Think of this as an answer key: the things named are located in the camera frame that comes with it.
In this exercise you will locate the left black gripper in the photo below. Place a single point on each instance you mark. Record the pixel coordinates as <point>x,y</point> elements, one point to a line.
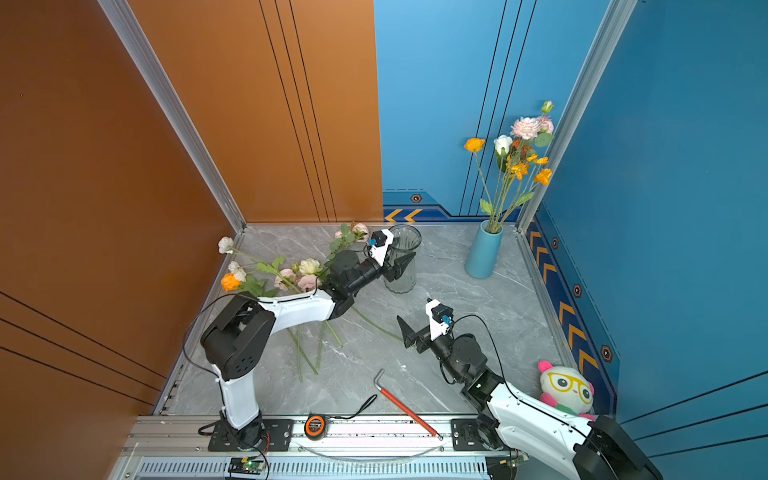
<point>395,270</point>

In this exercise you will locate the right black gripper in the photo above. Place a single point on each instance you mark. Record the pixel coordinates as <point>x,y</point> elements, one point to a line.
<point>409,337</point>

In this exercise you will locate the clear ribbed glass vase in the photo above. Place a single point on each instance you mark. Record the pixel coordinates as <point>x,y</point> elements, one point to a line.
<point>407,239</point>

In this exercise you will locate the blue ceramic cylinder vase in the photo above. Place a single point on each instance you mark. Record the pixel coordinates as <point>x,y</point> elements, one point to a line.
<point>484,251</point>

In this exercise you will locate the yellow poppy flower bunch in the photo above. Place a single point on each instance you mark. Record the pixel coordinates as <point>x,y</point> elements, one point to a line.
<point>539,175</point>

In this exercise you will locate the white rose flower stem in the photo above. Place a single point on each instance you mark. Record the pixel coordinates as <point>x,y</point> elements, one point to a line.
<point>503,145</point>

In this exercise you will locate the orange gerbera flower stem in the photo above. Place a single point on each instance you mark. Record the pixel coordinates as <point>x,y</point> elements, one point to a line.
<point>517,169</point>

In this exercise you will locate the pink peony flower stem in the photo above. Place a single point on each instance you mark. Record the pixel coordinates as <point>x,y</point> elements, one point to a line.
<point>539,130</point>

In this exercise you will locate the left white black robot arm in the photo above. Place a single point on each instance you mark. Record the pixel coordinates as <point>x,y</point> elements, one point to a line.
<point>235,341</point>

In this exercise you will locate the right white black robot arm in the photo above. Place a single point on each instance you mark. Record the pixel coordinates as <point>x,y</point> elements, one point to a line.
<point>576,447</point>

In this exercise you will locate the pile of artificial flowers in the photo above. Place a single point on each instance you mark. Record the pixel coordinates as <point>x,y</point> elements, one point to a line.
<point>303,277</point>

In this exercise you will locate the orange black tape measure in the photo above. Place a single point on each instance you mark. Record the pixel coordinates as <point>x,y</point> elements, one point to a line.
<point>315,427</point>

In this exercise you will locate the panda plush toy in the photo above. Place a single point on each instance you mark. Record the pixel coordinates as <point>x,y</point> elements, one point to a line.
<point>565,389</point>

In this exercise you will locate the green circuit board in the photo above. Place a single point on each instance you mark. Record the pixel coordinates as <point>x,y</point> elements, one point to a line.
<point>248,468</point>

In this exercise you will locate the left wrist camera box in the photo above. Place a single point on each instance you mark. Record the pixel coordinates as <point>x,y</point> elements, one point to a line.
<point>378,246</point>

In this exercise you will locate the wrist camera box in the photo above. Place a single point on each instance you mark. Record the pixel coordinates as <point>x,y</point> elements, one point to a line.
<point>441,318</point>
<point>378,246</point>

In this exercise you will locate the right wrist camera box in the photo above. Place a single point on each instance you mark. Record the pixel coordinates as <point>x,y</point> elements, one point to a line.
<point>441,318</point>

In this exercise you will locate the red handled hammer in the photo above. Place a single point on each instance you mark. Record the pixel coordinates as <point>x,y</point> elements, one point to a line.
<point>403,407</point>

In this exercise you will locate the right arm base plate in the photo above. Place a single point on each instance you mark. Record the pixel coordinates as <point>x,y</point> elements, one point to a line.
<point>472,435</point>

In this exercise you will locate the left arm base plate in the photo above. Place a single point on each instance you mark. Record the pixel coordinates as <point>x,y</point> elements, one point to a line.
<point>261,435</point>

